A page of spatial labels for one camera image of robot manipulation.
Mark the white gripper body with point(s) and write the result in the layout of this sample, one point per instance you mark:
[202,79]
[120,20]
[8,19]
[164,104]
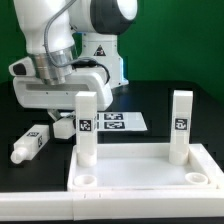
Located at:
[31,92]

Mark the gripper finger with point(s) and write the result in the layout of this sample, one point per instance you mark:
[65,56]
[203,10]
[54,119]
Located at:
[54,114]

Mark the white desk top tray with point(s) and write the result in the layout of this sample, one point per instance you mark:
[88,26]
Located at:
[142,166]

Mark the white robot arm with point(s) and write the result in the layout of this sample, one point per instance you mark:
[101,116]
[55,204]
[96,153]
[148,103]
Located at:
[71,46]

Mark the white marker sheet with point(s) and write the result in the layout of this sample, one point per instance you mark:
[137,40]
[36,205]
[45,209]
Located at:
[108,121]

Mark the white L-shaped fence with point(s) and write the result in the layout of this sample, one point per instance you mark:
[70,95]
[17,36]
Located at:
[114,204]

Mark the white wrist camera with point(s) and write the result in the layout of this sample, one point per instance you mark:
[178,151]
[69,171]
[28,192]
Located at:
[23,67]

